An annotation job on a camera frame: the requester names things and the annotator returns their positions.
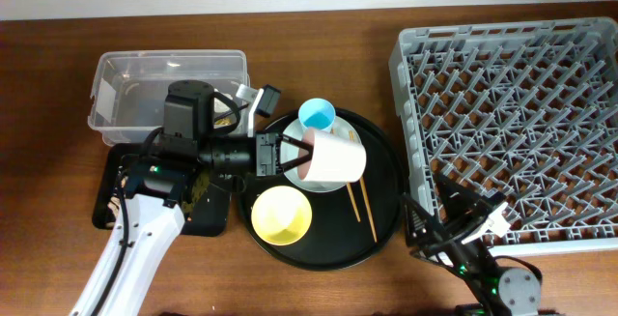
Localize black rectangular tray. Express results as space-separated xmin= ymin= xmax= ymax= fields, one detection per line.
xmin=92 ymin=143 xmax=231 ymax=237

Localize white tissue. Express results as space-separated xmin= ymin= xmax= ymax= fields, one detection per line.
xmin=213 ymin=91 xmax=235 ymax=121

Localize food scraps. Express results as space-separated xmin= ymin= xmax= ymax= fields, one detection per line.
xmin=103 ymin=171 xmax=210 ymax=229

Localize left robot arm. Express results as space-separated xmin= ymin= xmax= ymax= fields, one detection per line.
xmin=71 ymin=79 xmax=314 ymax=315

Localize clear plastic bin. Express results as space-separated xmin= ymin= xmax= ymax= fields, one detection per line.
xmin=88 ymin=49 xmax=250 ymax=146

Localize left wooden chopstick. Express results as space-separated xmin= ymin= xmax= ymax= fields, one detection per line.
xmin=346 ymin=183 xmax=361 ymax=222

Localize brown gold snack wrapper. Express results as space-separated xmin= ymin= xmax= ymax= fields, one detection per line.
xmin=214 ymin=117 xmax=236 ymax=129

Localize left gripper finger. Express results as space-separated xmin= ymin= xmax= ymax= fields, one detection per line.
xmin=277 ymin=155 xmax=312 ymax=174
xmin=281 ymin=134 xmax=313 ymax=153

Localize right wooden chopstick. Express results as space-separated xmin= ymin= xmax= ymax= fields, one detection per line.
xmin=349 ymin=130 xmax=378 ymax=243

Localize round black tray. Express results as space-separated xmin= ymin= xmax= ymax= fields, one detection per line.
xmin=238 ymin=108 xmax=407 ymax=271

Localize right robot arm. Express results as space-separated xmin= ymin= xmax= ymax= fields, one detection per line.
xmin=402 ymin=175 xmax=543 ymax=316

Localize yellow bowl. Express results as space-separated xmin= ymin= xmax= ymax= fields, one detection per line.
xmin=250 ymin=186 xmax=313 ymax=245

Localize grey dishwasher rack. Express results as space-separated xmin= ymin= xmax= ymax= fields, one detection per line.
xmin=388 ymin=17 xmax=617 ymax=256

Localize blue cup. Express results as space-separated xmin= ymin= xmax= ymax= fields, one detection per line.
xmin=298 ymin=98 xmax=336 ymax=132

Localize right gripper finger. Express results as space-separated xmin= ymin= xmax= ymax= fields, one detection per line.
xmin=402 ymin=193 xmax=445 ymax=258
xmin=435 ymin=174 xmax=492 ymax=219

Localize grey plate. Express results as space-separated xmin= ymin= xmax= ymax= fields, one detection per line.
xmin=280 ymin=117 xmax=361 ymax=193

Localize pink cup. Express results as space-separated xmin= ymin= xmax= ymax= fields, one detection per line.
xmin=297 ymin=128 xmax=367 ymax=183

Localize wooden chopstick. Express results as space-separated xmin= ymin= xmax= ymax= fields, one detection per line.
xmin=349 ymin=130 xmax=378 ymax=243
xmin=346 ymin=183 xmax=361 ymax=222

